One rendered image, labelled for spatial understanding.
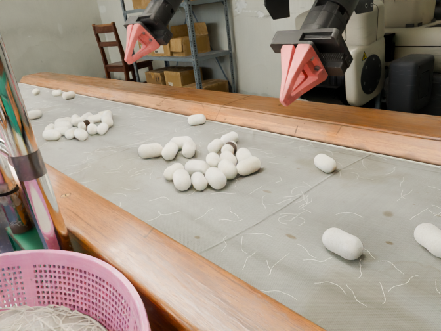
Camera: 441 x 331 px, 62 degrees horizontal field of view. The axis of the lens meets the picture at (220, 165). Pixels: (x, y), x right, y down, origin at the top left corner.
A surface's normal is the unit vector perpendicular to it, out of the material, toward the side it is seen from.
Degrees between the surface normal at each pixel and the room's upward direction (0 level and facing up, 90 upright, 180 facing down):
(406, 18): 92
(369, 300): 0
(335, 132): 45
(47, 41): 90
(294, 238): 0
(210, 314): 0
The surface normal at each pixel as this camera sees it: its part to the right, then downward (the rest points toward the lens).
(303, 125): -0.59, -0.39
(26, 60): 0.65, 0.23
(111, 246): -0.11, -0.91
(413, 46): -0.75, 0.34
